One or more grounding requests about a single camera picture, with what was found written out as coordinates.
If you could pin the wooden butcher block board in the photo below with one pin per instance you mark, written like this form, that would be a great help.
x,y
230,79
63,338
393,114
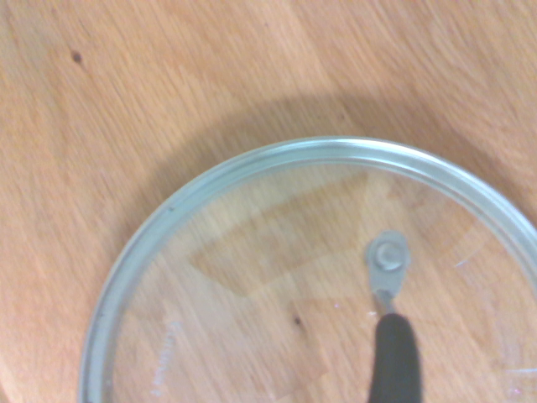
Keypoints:
x,y
126,84

